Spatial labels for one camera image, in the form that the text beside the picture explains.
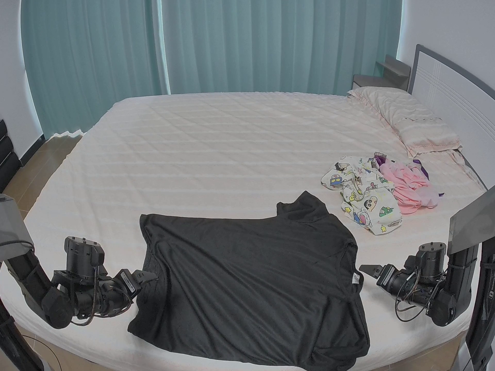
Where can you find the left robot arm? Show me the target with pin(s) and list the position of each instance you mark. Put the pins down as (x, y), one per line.
(27, 280)

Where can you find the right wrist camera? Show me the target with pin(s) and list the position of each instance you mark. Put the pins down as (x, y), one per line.
(411, 264)

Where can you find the grey bedside table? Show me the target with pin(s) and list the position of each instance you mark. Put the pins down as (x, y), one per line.
(379, 79)

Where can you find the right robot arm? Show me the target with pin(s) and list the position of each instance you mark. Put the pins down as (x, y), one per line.
(471, 215)

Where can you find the white printed garment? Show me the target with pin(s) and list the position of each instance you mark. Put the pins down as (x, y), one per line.
(367, 199)

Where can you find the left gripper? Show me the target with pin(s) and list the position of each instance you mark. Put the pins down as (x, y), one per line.
(116, 290)

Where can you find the black chest of drawers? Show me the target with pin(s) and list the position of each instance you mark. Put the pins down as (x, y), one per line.
(7, 157)

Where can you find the blue-green curtain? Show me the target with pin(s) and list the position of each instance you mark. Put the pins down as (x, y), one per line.
(92, 52)
(278, 33)

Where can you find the pink garment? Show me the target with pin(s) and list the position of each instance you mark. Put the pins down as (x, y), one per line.
(406, 191)

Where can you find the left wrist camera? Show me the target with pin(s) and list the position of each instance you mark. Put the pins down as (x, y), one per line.
(97, 256)

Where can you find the bed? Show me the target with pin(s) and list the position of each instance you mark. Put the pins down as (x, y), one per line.
(212, 149)

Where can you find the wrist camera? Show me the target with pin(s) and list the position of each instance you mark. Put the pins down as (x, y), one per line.
(97, 256)
(411, 264)

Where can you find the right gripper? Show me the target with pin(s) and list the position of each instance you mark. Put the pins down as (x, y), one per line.
(394, 280)

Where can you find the purple garment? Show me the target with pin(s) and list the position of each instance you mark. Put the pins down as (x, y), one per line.
(423, 170)

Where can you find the pale pink pillow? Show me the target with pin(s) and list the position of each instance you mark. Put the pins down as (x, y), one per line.
(413, 122)

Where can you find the black T-shirt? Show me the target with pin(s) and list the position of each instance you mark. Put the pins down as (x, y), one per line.
(251, 276)

